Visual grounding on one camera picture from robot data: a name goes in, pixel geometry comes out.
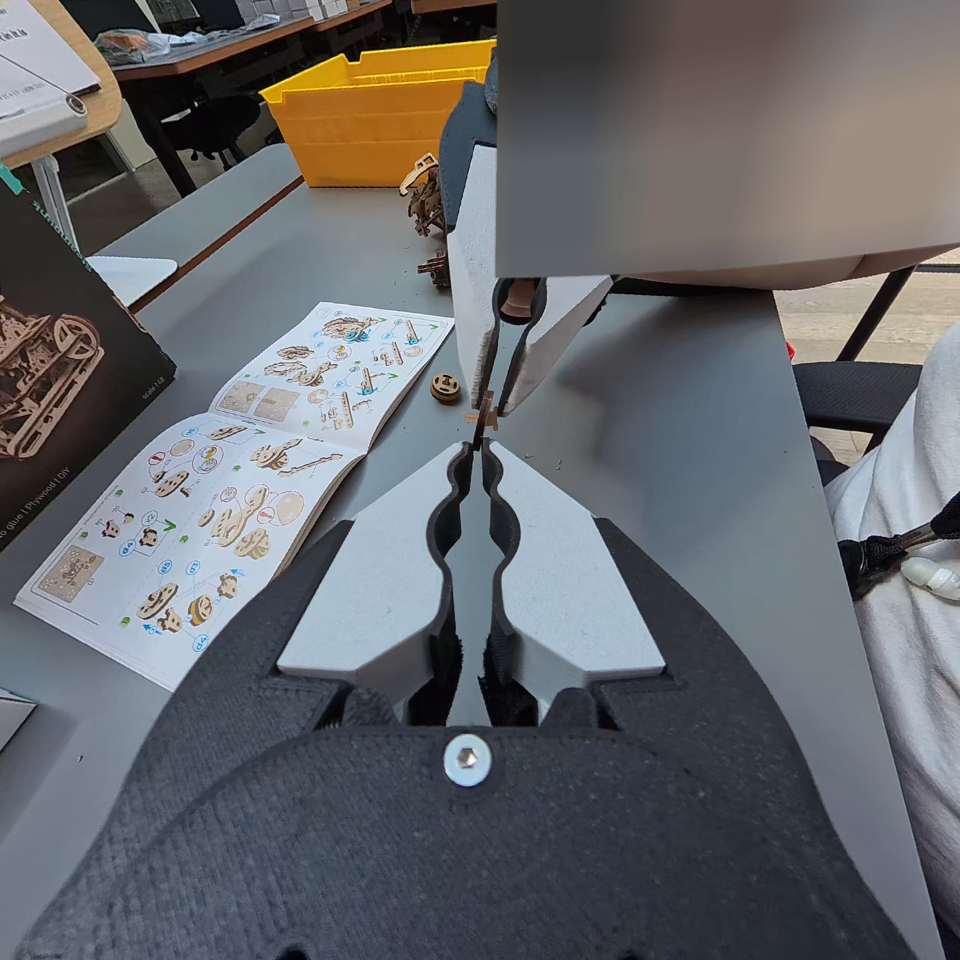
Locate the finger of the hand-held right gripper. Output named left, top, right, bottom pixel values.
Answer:
left=447, top=142, right=504, bottom=412
left=500, top=275, right=615, bottom=417

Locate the wooden round-cornered table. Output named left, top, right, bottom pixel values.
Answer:
left=0, top=0, right=144, bottom=235

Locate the person's white shirt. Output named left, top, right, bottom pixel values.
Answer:
left=823, top=322, right=960, bottom=939

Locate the black office chair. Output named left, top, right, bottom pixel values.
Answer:
left=159, top=93, right=263, bottom=173

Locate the black model kit box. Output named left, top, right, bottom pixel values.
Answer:
left=0, top=161, right=178, bottom=553

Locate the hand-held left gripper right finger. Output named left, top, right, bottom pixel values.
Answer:
left=480, top=440, right=668, bottom=703

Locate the nested yellow plastic bin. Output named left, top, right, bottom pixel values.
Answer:
left=349, top=39, right=498, bottom=86

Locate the large yellow plastic bin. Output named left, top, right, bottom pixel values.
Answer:
left=259, top=51, right=498, bottom=189

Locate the black mesh chair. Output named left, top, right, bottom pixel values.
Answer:
left=793, top=264, right=960, bottom=481

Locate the long brown background desk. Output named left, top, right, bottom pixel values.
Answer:
left=111, top=0, right=396, bottom=201

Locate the black strap with cable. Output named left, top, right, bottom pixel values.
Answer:
left=837, top=491, right=960, bottom=601

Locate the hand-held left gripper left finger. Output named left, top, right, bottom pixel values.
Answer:
left=277, top=441, right=477, bottom=703

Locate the white display board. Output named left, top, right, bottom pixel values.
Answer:
left=0, top=0, right=103, bottom=156

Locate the octagonal wooden puzzle piece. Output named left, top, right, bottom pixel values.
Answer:
left=462, top=390, right=501, bottom=453

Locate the open instruction booklet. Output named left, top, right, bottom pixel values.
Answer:
left=13, top=301, right=456, bottom=693

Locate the wooden mechanical model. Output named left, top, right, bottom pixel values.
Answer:
left=397, top=153, right=451, bottom=238

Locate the colourful packet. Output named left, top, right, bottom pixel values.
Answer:
left=93, top=27, right=164, bottom=66

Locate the grey desk with brown edge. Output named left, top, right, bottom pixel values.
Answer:
left=96, top=142, right=305, bottom=315

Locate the white tray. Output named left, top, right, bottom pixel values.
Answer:
left=84, top=255, right=180, bottom=309

